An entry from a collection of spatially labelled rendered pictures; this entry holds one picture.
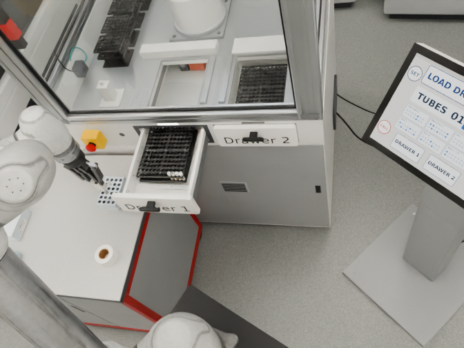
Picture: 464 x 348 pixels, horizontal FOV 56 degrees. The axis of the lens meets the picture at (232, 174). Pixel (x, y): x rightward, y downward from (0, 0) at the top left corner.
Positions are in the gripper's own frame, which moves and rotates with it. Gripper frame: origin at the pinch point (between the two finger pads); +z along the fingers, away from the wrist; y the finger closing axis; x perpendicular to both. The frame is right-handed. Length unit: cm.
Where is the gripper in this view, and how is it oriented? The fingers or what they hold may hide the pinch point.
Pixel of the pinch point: (98, 184)
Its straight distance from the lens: 166.4
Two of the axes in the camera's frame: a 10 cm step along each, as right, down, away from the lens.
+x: 2.0, -8.6, 4.7
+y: 9.5, 0.6, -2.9
